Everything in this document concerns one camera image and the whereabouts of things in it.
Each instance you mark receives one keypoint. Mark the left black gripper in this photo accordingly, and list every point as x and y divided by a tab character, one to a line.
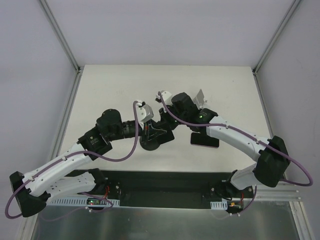
146	131

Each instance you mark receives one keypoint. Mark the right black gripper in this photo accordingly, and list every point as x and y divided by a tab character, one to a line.
163	114

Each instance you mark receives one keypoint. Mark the black smartphone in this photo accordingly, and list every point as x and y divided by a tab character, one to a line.
169	136

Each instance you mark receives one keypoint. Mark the black round-base phone stand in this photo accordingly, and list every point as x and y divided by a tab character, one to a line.
150	145

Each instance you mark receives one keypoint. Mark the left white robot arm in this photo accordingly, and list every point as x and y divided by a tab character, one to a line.
32	191

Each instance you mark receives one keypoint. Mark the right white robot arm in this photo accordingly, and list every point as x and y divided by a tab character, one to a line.
268	154

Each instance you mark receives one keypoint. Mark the silver folding phone stand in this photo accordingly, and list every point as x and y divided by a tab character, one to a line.
199	100

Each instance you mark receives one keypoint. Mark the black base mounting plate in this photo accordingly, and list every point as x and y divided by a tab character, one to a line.
171	190

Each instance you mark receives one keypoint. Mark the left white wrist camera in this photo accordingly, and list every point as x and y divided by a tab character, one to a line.
144	112

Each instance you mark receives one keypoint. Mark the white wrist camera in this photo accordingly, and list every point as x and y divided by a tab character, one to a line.
166	96
144	112

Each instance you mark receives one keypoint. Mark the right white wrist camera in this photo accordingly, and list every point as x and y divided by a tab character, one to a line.
166	96

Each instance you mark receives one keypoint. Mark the right white cable duct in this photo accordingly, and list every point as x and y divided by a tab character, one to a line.
219	205

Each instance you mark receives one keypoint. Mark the white cable duct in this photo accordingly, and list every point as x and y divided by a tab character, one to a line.
219	205
84	202

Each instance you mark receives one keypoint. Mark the left white cable duct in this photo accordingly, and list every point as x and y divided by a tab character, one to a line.
84	202

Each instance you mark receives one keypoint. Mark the left aluminium frame post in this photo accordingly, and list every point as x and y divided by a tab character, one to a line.
44	5

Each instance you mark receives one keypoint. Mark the aluminium frame post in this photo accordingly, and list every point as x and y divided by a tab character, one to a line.
44	5
277	34

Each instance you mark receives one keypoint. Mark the right aluminium frame post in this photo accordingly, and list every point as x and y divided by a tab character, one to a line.
277	34

